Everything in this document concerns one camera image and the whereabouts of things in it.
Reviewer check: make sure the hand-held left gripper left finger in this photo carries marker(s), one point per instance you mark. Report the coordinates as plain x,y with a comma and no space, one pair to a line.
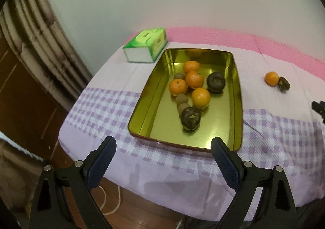
101,160

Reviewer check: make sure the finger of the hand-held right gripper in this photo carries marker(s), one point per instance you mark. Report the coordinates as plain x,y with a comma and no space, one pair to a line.
320,108

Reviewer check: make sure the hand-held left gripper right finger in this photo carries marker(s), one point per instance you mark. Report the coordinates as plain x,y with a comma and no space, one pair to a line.
226,165

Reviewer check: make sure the gold metal tray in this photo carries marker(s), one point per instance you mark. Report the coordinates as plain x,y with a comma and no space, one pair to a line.
218,117

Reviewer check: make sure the dark purple mangosteen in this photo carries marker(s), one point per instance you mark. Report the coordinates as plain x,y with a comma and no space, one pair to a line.
283,83
191,117
215,82

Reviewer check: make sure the orange mandarin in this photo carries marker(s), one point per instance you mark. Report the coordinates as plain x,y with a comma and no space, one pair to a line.
272,78
191,66
178,86
201,97
194,79

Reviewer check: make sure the purple checked tablecloth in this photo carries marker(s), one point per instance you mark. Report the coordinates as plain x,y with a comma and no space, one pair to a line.
101,107

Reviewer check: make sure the grey brown cloth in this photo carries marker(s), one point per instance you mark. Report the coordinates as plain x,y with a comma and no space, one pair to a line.
15,168

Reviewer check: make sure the brown wooden door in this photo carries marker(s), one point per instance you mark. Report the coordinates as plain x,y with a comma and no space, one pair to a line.
25,107

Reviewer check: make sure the green tissue pack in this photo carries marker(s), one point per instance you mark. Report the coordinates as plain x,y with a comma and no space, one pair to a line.
144,46

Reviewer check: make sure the pink foam mat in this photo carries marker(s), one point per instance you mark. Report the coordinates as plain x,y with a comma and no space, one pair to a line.
215,36

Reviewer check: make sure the beige patterned curtain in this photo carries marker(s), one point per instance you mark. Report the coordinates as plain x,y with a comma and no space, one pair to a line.
38,41

